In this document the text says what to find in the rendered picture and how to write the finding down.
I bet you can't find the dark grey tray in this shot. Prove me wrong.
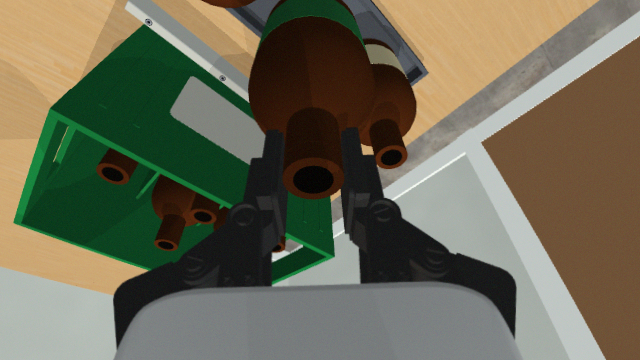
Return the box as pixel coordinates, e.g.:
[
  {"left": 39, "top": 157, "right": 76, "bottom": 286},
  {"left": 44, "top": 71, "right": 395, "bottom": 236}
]
[{"left": 224, "top": 0, "right": 429, "bottom": 87}]

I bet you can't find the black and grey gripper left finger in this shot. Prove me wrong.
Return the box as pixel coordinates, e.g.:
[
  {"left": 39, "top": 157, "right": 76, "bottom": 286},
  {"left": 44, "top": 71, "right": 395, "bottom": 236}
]
[{"left": 113, "top": 130, "right": 288, "bottom": 349}]

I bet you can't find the brown bottle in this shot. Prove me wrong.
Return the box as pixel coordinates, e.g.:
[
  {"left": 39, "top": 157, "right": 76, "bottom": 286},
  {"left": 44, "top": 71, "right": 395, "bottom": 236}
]
[
  {"left": 201, "top": 0, "right": 256, "bottom": 9},
  {"left": 248, "top": 0, "right": 376, "bottom": 200},
  {"left": 272, "top": 236, "right": 286, "bottom": 253},
  {"left": 189, "top": 192, "right": 220, "bottom": 224},
  {"left": 359, "top": 39, "right": 417, "bottom": 169},
  {"left": 96, "top": 148, "right": 139, "bottom": 185},
  {"left": 151, "top": 174, "right": 197, "bottom": 251},
  {"left": 213, "top": 207, "right": 229, "bottom": 231}
]

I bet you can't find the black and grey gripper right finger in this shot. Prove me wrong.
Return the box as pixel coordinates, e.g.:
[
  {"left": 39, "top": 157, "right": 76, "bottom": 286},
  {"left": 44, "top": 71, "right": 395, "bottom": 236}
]
[{"left": 340, "top": 127, "right": 516, "bottom": 340}]

